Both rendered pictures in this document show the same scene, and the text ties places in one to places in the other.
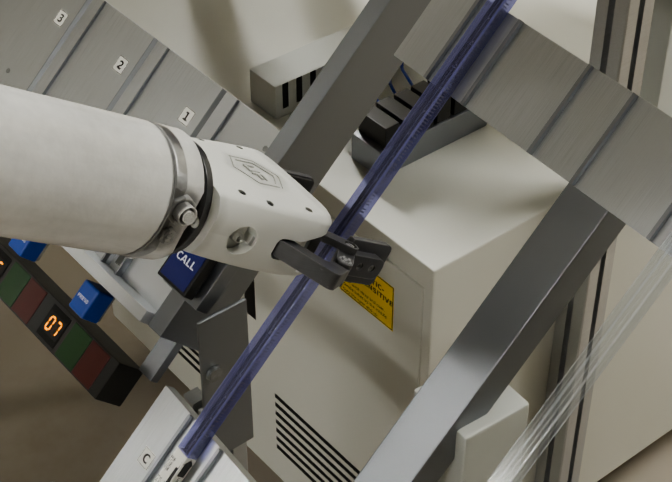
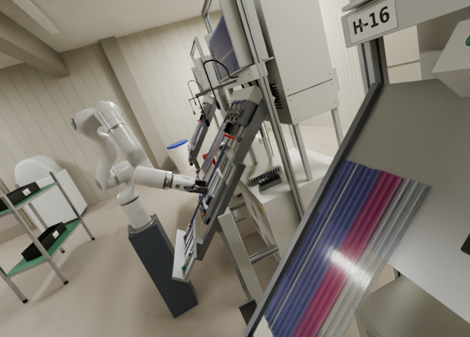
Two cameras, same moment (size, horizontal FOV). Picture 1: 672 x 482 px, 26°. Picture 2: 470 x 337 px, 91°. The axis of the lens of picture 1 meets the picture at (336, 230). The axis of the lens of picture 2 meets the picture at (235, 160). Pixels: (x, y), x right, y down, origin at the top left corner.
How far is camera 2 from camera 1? 72 cm
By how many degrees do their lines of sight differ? 34
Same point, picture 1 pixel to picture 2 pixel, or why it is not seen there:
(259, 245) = (180, 187)
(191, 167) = (168, 175)
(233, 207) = (175, 181)
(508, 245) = (278, 199)
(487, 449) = (224, 220)
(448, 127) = (273, 182)
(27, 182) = (140, 177)
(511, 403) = (227, 212)
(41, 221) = (144, 182)
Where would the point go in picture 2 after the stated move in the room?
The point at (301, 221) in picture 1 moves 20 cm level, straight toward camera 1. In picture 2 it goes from (187, 183) to (158, 209)
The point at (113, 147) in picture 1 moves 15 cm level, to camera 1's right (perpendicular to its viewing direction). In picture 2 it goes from (154, 173) to (180, 168)
